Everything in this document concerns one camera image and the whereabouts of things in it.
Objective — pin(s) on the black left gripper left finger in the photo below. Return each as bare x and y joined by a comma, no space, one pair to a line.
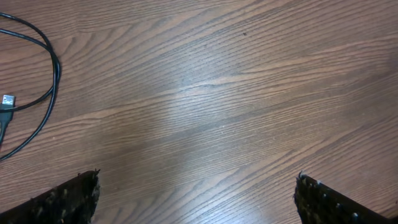
72,202

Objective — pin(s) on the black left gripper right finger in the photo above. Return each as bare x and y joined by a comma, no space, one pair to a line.
319,204

